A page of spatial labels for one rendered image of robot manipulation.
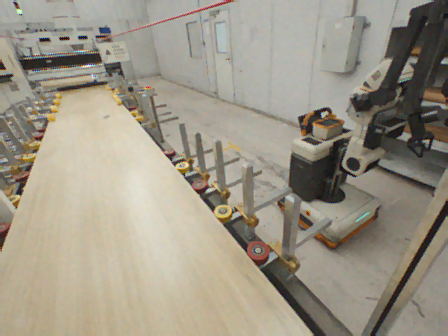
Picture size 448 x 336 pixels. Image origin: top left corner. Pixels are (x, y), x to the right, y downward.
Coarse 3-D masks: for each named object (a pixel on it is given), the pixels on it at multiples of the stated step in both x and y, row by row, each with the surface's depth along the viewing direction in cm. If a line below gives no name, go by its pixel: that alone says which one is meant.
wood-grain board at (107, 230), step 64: (64, 128) 213; (128, 128) 200; (64, 192) 118; (128, 192) 114; (192, 192) 110; (0, 256) 84; (64, 256) 82; (128, 256) 80; (192, 256) 78; (0, 320) 64; (64, 320) 63; (128, 320) 61; (192, 320) 60; (256, 320) 59
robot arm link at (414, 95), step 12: (432, 12) 86; (432, 24) 88; (444, 24) 86; (432, 36) 90; (432, 48) 91; (420, 60) 95; (432, 60) 93; (420, 72) 97; (420, 84) 98; (408, 96) 102; (420, 96) 101
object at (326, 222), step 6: (318, 222) 98; (324, 222) 98; (330, 222) 98; (312, 228) 95; (318, 228) 95; (324, 228) 98; (300, 234) 93; (306, 234) 93; (312, 234) 93; (300, 240) 90; (306, 240) 93; (270, 258) 84; (276, 258) 85; (264, 264) 82; (270, 264) 84; (264, 270) 83
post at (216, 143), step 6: (216, 138) 104; (216, 144) 103; (216, 150) 105; (216, 156) 107; (222, 156) 108; (216, 162) 109; (222, 162) 110; (216, 168) 112; (222, 168) 111; (216, 174) 115; (222, 174) 113; (222, 180) 115; (222, 186) 117; (222, 204) 123
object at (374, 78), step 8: (384, 64) 119; (408, 64) 124; (376, 72) 124; (384, 72) 120; (408, 72) 121; (368, 80) 129; (376, 80) 125; (400, 80) 118; (408, 80) 127; (376, 88) 126
